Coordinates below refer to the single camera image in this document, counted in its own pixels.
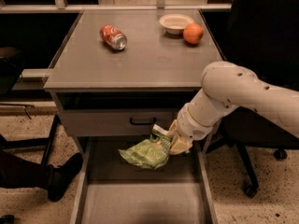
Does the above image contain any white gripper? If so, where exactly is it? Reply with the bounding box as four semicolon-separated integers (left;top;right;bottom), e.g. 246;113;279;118
166;103;220;155

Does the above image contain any green jalapeno chip bag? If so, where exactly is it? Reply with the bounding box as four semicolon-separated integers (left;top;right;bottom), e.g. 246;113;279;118
119;125;171;170

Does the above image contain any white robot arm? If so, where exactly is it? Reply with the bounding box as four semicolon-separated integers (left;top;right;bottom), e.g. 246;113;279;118
167;61;299;155

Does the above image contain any closed top drawer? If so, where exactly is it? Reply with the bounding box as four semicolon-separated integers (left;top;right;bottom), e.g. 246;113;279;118
59;109;178;136

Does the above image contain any open middle drawer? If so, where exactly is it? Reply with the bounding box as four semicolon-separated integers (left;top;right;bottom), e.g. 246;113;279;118
69;137;218;224

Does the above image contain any grey drawer cabinet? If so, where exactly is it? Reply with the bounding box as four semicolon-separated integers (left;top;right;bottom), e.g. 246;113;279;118
44;9;223;151

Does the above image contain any orange fruit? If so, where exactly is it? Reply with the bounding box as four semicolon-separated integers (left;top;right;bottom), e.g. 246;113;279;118
183;23;204;45

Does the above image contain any white paper bowl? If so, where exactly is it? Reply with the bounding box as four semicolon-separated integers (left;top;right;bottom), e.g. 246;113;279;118
159;14;194;35

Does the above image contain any red soda can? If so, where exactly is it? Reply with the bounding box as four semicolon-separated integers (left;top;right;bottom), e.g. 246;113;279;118
100;25;127;50

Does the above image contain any black office chair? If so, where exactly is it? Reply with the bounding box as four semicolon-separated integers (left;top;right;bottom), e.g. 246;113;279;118
206;0;299;200

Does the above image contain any person's dark leg and shoe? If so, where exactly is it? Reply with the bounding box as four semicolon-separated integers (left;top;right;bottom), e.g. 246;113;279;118
0;150;83;202

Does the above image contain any black drawer handle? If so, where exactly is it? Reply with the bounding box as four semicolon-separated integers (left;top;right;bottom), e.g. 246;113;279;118
129;117;156;126

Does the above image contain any metal window rail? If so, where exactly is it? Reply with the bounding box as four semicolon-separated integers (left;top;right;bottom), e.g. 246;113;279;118
0;0;233;15

